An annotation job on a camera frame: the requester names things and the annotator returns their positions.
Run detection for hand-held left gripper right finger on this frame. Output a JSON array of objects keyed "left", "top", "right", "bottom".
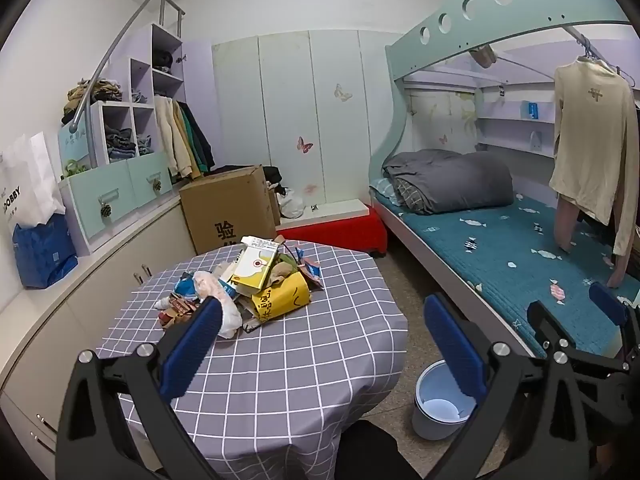
[{"left": 422, "top": 292, "right": 606, "bottom": 480}]

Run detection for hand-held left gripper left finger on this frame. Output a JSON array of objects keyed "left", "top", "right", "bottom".
[{"left": 57, "top": 297, "right": 224, "bottom": 480}]

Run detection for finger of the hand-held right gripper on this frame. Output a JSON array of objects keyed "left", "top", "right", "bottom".
[
  {"left": 589, "top": 282, "right": 635, "bottom": 363},
  {"left": 527, "top": 300, "right": 571, "bottom": 358}
]

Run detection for pale blue plastic bin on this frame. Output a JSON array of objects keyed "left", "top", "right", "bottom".
[{"left": 412, "top": 360, "right": 481, "bottom": 441}]

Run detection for white plastic bag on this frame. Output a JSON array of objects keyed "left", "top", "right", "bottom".
[{"left": 192, "top": 271, "right": 243, "bottom": 338}]

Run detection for light blue white packet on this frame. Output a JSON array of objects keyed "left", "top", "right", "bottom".
[{"left": 172, "top": 272, "right": 201, "bottom": 298}]

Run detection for yellow white box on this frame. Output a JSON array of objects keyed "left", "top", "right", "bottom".
[{"left": 220, "top": 247, "right": 278, "bottom": 293}]

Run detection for yellow paper bag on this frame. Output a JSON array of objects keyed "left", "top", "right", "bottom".
[{"left": 250, "top": 272, "right": 312, "bottom": 323}]

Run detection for grey checked tablecloth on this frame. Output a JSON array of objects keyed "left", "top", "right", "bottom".
[{"left": 95, "top": 240, "right": 410, "bottom": 480}]

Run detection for white carton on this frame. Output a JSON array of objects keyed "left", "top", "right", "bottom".
[{"left": 241, "top": 236, "right": 281, "bottom": 256}]

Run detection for low white cabinet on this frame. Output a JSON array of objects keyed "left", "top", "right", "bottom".
[{"left": 0, "top": 192, "right": 198, "bottom": 466}]

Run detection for brown cardboard box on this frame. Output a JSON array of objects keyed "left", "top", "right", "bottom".
[{"left": 179, "top": 165, "right": 281, "bottom": 256}]

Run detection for blue red snack wrapper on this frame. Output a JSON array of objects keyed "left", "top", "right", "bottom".
[{"left": 300, "top": 255, "right": 323, "bottom": 291}]

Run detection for red cloth-covered platform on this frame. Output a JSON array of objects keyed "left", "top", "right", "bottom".
[{"left": 276, "top": 199, "right": 388, "bottom": 256}]

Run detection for beige hanging sweater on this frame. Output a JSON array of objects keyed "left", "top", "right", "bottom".
[{"left": 549, "top": 57, "right": 638, "bottom": 258}]

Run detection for white shelf unit mint drawers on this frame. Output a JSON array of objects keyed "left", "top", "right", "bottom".
[{"left": 57, "top": 22, "right": 188, "bottom": 256}]

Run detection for grey quilt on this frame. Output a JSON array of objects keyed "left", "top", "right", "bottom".
[{"left": 382, "top": 150, "right": 515, "bottom": 213}]

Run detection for blue bag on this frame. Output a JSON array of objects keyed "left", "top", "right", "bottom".
[{"left": 12, "top": 215, "right": 78, "bottom": 290}]

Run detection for blue checked pillow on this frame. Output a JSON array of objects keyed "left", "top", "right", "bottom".
[{"left": 370, "top": 177, "right": 401, "bottom": 206}]

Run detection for green hanging garment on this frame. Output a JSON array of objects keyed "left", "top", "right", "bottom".
[{"left": 180, "top": 105, "right": 203, "bottom": 173}]

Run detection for dark hanging jacket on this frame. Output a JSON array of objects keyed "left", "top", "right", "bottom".
[{"left": 182, "top": 102, "right": 216, "bottom": 171}]

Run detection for cream hanging jacket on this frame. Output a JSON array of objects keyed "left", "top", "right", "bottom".
[{"left": 154, "top": 96, "right": 193, "bottom": 178}]

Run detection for white shopping bag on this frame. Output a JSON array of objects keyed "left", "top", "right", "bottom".
[{"left": 0, "top": 132, "right": 66, "bottom": 236}]

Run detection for white wardrobe butterfly stickers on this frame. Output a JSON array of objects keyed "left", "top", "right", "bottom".
[{"left": 212, "top": 30, "right": 406, "bottom": 216}]

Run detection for pile of folded clothes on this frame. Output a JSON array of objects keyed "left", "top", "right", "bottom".
[{"left": 62, "top": 77, "right": 123, "bottom": 123}]

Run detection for bed with teal mattress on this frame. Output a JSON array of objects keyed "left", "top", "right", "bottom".
[{"left": 369, "top": 0, "right": 640, "bottom": 361}]

